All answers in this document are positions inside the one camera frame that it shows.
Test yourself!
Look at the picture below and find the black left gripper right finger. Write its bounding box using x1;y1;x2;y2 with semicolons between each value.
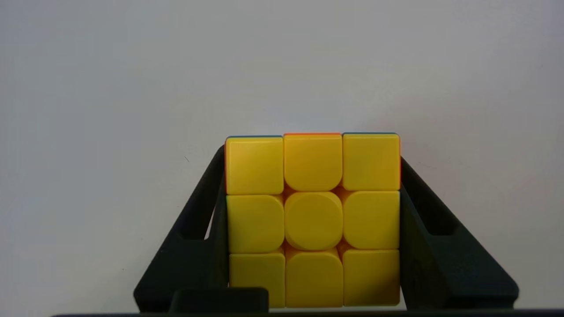
399;157;519;310

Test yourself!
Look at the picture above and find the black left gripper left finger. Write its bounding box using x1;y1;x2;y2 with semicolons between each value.
134;146;269;314

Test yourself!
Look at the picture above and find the yellow green rubiks cube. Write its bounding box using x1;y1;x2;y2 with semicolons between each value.
224;132;401;308

